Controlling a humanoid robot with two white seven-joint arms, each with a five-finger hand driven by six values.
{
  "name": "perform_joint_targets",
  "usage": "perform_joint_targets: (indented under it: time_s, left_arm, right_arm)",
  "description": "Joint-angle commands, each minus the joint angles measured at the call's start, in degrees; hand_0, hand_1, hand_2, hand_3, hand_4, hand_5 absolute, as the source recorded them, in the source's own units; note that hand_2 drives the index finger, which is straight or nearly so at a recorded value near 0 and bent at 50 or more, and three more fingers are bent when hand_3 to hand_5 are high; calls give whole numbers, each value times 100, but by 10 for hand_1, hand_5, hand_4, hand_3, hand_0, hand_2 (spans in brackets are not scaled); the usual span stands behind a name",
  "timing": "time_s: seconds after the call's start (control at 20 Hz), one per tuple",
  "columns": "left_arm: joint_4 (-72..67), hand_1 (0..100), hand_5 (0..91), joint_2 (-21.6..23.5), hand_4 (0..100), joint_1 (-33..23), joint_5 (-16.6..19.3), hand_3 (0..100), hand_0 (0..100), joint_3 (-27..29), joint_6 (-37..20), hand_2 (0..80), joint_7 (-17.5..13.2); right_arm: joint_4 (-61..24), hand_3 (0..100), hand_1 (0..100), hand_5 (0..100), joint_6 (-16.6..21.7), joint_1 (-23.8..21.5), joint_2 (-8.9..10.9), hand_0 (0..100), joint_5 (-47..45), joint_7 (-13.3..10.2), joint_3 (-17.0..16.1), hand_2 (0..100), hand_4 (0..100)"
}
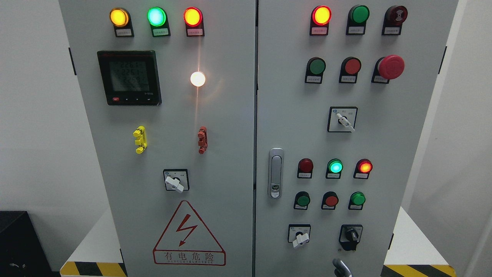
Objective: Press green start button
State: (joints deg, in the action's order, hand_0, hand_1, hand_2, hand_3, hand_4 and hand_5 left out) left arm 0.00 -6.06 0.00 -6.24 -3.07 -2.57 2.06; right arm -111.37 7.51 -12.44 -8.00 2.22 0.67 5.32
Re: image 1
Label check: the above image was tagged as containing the grey cabinet door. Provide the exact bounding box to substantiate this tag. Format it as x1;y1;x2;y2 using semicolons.
255;0;457;277
59;0;256;277

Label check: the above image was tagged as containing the red electrical hazard warning sign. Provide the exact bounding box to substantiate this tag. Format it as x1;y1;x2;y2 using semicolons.
153;200;226;266

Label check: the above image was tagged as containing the red push button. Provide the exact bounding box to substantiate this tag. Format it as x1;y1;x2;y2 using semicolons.
321;191;339;210
339;57;361;84

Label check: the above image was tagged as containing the red push button lower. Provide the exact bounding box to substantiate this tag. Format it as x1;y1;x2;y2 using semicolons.
321;191;339;210

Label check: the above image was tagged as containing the white platform with hazard stripes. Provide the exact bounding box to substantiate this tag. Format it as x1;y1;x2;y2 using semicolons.
60;208;456;277

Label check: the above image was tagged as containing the green indicator lamp top left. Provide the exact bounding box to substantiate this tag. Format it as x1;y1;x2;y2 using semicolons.
146;7;171;37

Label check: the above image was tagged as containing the red lit lamp middle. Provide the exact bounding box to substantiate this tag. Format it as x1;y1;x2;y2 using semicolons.
353;159;373;179

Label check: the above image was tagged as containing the lower white selector switch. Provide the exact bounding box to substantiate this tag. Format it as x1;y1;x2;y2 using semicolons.
288;224;311;249

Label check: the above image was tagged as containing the red emergency stop mushroom button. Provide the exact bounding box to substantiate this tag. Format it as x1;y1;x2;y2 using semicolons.
371;54;405;84

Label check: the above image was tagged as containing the red lit lamp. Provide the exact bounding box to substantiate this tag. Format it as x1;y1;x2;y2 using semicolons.
309;5;332;36
353;159;373;179

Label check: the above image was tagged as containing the green push button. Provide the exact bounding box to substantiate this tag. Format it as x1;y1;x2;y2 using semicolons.
304;57;326;84
348;192;367;210
293;191;311;210

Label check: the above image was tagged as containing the upper right white selector switch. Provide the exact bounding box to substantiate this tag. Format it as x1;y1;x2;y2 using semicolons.
327;107;358;133

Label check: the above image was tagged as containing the red indicator lamp top left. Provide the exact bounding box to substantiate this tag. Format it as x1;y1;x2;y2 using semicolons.
183;7;204;37

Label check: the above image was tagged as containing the black box lower left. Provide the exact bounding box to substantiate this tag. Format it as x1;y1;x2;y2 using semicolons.
0;211;52;277

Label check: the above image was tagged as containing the dark red unlit lamp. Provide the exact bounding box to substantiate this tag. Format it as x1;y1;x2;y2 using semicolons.
297;158;314;179

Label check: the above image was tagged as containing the yellow indicator lamp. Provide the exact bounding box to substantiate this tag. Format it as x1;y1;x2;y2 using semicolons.
109;7;134;37

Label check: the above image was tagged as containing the white lit indicator lamp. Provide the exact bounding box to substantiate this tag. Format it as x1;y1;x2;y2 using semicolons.
190;71;206;87

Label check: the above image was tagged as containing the green lit lamp middle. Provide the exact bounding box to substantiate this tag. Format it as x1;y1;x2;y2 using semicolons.
325;159;343;179

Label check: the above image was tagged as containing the red buzzer alarm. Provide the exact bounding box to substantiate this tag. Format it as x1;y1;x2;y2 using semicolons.
381;5;408;36

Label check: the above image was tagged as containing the black rotary selector switch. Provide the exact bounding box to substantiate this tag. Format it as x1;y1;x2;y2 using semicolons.
339;224;363;251

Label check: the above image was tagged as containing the red push button upper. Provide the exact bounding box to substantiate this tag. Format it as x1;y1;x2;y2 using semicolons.
339;57;361;84

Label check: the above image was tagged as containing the green unlit lamp top right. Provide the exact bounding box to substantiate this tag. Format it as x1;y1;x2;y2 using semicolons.
346;5;370;35

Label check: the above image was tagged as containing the green push button upper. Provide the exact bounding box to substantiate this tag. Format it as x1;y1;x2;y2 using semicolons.
304;57;326;84

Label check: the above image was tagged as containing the green push button lower right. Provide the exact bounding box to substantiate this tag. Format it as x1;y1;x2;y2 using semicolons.
348;192;367;210

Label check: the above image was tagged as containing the red lit lamp top right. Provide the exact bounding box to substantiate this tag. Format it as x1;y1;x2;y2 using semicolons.
309;5;332;36

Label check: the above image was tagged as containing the left grey cabinet door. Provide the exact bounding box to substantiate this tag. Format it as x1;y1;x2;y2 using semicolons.
59;0;256;277

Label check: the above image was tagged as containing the left white selector switch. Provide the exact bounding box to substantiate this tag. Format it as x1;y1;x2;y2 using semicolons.
163;169;189;194

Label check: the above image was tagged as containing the white selector switch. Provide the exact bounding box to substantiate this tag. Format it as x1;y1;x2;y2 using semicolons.
163;169;189;194
327;107;358;133
288;224;311;249

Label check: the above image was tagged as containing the right grey cabinet door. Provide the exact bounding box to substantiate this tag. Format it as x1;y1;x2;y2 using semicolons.
255;0;457;277

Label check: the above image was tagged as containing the silver door lock handle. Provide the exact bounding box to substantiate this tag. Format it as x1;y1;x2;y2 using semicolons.
268;148;284;199

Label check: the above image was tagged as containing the black digital power meter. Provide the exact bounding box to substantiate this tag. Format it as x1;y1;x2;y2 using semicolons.
97;50;161;106

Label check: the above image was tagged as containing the green push button lower left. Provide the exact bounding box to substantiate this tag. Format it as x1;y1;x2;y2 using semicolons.
293;191;311;210

